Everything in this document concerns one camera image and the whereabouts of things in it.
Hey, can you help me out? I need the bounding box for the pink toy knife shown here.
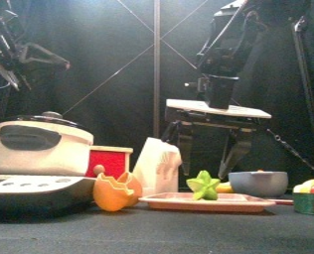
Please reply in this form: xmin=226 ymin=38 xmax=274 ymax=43
xmin=265 ymin=197 xmax=296 ymax=206

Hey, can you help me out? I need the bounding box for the white toy milk carton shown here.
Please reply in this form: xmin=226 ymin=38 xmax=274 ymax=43
xmin=132 ymin=136 xmax=184 ymax=196

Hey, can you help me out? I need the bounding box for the blue-grey bowl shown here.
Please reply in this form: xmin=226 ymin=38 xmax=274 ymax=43
xmin=229 ymin=170 xmax=290 ymax=198

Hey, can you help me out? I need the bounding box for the green toy star fruit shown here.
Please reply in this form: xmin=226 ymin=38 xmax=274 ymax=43
xmin=186 ymin=170 xmax=223 ymax=201

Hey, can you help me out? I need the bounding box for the thin black jointed rod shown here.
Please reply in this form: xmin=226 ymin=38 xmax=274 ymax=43
xmin=265 ymin=128 xmax=314 ymax=181

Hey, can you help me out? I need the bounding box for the orange cracked eggshell half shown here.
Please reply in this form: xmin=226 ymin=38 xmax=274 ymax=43
xmin=117 ymin=171 xmax=144 ymax=208
xmin=92 ymin=172 xmax=139 ymax=212

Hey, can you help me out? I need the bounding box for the pink rectangular tray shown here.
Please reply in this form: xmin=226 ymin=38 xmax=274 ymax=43
xmin=138 ymin=191 xmax=278 ymax=213

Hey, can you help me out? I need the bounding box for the red wooden box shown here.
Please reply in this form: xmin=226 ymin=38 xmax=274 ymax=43
xmin=84 ymin=145 xmax=135 ymax=181

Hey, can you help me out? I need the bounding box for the black pot lid grey knob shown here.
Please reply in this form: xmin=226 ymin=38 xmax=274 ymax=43
xmin=5 ymin=110 xmax=87 ymax=129

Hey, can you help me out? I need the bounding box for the pale yellow toy food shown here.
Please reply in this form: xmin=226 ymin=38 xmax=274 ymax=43
xmin=293 ymin=179 xmax=314 ymax=194

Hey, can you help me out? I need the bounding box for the small wooden round knob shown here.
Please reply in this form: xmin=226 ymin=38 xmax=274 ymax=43
xmin=92 ymin=164 xmax=107 ymax=177

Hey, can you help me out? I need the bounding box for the green toy box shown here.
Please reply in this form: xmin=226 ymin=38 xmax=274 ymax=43
xmin=293 ymin=191 xmax=314 ymax=215

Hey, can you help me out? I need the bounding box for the white toy cooking pot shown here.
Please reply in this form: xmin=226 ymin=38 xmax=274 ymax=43
xmin=0 ymin=120 xmax=95 ymax=177

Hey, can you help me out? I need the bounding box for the white grey toy stove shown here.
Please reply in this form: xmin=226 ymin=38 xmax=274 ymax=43
xmin=0 ymin=174 xmax=97 ymax=212

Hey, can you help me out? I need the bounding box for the vertical metal frame pole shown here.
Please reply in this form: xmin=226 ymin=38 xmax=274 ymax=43
xmin=152 ymin=0 xmax=163 ymax=139

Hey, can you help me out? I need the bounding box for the slanted black frame strut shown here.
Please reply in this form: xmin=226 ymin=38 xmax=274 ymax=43
xmin=291 ymin=15 xmax=314 ymax=157

